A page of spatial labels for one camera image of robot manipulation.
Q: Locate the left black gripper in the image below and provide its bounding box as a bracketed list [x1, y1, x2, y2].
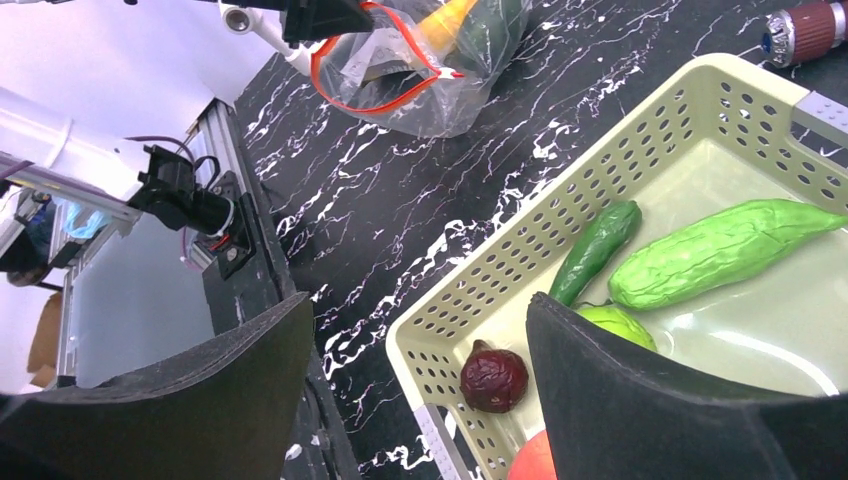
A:
[223, 0, 374, 45]

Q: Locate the clear zip top bag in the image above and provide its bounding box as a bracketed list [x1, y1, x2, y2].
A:
[310, 0, 532, 138]

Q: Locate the yellow-green plastic basket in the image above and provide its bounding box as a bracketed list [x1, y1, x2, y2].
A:
[386, 54, 847, 479]

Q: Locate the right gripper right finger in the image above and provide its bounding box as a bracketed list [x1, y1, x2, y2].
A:
[526, 292, 847, 479]

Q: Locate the dark green fake chili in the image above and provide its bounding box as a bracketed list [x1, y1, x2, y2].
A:
[548, 200, 643, 306]

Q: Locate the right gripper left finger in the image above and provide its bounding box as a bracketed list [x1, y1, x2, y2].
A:
[1, 293, 314, 479]

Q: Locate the aluminium frame rail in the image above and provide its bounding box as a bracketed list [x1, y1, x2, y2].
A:
[0, 99, 246, 392]

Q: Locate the green fake cucumber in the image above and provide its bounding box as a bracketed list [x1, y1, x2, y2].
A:
[607, 198, 847, 310]

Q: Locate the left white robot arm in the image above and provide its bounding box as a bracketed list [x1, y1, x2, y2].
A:
[1, 1, 374, 279]

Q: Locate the red fake tomato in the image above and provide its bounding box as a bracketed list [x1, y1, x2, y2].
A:
[507, 430, 557, 480]

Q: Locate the dark purple fake fruit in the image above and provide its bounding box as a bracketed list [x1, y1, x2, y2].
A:
[460, 340, 529, 414]

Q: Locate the white PVC pipe frame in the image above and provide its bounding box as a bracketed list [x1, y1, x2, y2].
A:
[217, 1, 311, 76]

